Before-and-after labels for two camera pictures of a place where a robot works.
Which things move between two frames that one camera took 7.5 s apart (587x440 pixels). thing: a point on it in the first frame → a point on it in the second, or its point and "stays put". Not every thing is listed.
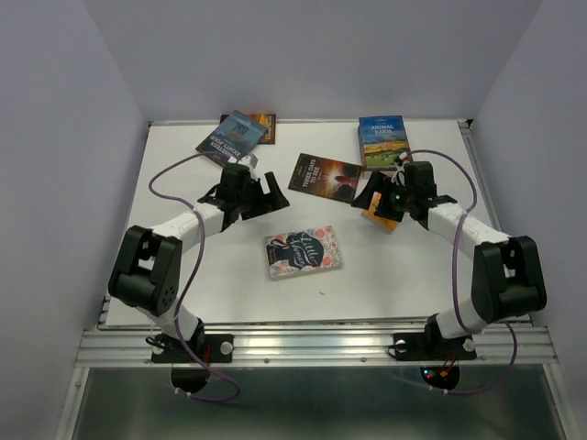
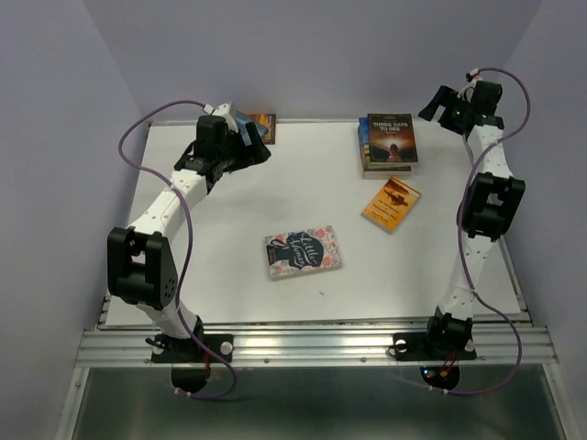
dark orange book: [265, 120] stays put
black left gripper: [279, 200] → [256, 152]
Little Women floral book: [302, 252] stays put
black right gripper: [378, 182] → [443, 97]
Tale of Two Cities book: [387, 170] → [366, 160]
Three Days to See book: [326, 178] → [392, 138]
